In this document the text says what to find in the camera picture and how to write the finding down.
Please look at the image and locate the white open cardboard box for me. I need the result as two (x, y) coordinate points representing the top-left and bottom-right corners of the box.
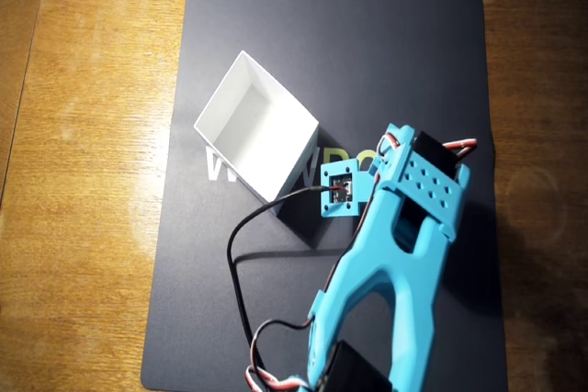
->
(193, 50), (328, 249)

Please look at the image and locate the black mat with printed logo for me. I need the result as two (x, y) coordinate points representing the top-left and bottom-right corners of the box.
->
(140, 0), (509, 392)

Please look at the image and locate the black camera cable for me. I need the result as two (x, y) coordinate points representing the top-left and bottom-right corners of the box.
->
(227, 184), (344, 379)

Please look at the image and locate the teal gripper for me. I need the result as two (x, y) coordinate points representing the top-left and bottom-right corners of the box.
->
(366, 123), (413, 201)

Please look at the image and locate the white red servo wire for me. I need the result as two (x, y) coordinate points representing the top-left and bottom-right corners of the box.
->
(443, 136), (479, 162)
(375, 132), (401, 157)
(245, 316), (325, 392)

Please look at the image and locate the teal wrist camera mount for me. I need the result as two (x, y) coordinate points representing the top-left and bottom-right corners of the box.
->
(320, 159), (371, 219)

